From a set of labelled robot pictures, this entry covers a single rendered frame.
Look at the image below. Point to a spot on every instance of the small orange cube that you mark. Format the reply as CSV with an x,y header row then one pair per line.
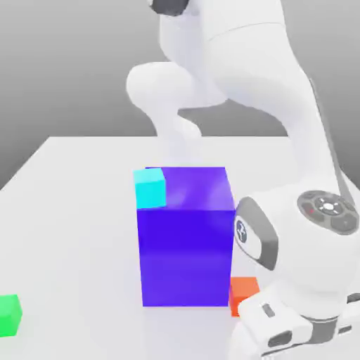
x,y
242,288

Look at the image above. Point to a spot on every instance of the large blue box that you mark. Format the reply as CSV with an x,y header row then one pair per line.
x,y
185,253

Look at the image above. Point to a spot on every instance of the small cyan cube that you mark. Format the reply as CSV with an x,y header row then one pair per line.
x,y
149,189

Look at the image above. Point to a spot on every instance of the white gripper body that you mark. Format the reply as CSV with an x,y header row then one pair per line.
x,y
315,353

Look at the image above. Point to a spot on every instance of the small green cube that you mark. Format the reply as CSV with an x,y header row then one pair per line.
x,y
9,315

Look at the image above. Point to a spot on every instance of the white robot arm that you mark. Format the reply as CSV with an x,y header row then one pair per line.
x,y
253,84

